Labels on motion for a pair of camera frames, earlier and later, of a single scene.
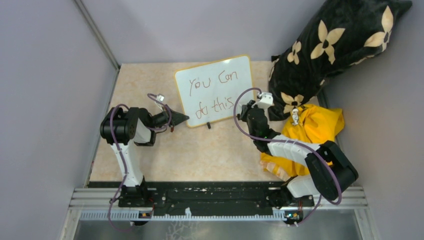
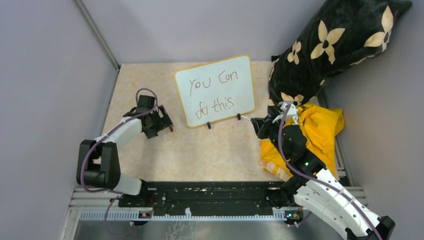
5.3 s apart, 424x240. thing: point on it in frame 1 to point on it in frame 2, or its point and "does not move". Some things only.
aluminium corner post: (97, 33) does not move
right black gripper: (246, 108) to (262, 125)
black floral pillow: (342, 32) does not move
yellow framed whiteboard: (207, 93) does not move
